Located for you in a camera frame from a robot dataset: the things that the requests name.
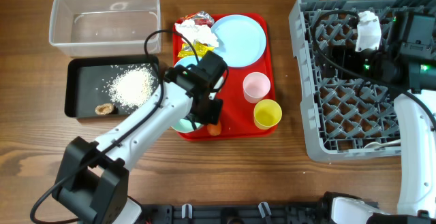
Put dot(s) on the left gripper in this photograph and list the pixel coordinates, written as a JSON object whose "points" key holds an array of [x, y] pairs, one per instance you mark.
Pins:
{"points": [[212, 115]]}

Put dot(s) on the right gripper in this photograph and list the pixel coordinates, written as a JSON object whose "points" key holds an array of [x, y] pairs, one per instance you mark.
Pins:
{"points": [[345, 53]]}

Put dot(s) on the orange carrot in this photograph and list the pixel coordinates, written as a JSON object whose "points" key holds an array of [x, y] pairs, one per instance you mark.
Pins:
{"points": [[214, 130]]}

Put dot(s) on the green bowl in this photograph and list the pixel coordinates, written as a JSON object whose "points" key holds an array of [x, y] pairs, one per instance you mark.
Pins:
{"points": [[186, 126]]}

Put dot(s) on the yellow wrapper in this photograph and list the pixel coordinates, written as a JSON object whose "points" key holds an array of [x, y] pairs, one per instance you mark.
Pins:
{"points": [[199, 49]]}

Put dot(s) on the white rice pile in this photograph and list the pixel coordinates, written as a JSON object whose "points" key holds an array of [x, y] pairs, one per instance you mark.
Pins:
{"points": [[131, 85]]}

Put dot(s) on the white tissue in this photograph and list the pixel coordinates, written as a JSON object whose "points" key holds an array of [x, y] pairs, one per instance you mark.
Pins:
{"points": [[197, 33]]}

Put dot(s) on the red foil wrapper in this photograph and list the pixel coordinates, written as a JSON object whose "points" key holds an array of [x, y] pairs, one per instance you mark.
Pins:
{"points": [[199, 18]]}

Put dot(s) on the brown mushroom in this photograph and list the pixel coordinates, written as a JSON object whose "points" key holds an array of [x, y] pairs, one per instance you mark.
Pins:
{"points": [[105, 109]]}

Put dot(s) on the light blue bowl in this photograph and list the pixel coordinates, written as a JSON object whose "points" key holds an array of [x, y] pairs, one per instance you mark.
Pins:
{"points": [[185, 61]]}

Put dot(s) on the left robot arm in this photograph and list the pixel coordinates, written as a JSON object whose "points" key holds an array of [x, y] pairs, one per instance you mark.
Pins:
{"points": [[93, 178]]}

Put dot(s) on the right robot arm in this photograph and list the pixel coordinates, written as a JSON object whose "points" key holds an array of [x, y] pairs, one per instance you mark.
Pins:
{"points": [[407, 69]]}

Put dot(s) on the grey dishwasher rack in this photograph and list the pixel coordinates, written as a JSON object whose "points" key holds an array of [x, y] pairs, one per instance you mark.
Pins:
{"points": [[341, 116]]}

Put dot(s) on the pink cup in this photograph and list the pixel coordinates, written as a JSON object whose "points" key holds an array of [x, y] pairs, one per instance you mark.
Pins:
{"points": [[256, 86]]}

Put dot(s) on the yellow cup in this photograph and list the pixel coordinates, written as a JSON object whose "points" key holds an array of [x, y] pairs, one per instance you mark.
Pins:
{"points": [[267, 113]]}

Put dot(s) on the light blue plate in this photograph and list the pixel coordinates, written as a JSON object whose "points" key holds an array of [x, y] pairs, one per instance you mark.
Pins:
{"points": [[242, 40]]}

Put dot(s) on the red serving tray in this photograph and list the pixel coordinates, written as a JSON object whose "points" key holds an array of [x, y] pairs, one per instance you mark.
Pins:
{"points": [[237, 114]]}

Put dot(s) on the white spoon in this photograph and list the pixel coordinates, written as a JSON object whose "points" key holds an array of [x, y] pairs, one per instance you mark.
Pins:
{"points": [[376, 145]]}

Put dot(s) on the black plastic tray bin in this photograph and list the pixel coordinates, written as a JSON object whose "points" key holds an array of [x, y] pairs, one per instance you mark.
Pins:
{"points": [[85, 80]]}

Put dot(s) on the clear plastic bin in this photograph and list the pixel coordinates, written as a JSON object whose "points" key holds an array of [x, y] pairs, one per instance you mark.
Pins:
{"points": [[102, 28]]}

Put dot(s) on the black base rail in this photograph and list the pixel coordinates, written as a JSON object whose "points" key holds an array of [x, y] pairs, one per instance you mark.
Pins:
{"points": [[294, 213]]}

